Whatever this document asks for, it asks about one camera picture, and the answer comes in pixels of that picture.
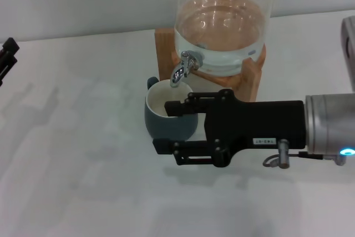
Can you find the chrome faucet tap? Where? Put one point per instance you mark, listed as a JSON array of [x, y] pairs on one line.
[[177, 77]]

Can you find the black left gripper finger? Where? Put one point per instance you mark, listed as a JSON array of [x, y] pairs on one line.
[[8, 56]]

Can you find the glass water dispenser jar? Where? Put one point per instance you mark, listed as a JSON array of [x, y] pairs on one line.
[[222, 26]]

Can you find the wooden dispenser stand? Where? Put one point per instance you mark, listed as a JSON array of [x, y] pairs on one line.
[[166, 54]]

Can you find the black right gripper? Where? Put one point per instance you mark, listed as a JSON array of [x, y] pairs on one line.
[[255, 126]]

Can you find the black ceramic cup white inside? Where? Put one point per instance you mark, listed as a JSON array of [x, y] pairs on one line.
[[166, 128]]

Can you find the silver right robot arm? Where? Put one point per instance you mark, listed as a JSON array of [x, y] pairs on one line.
[[330, 126]]

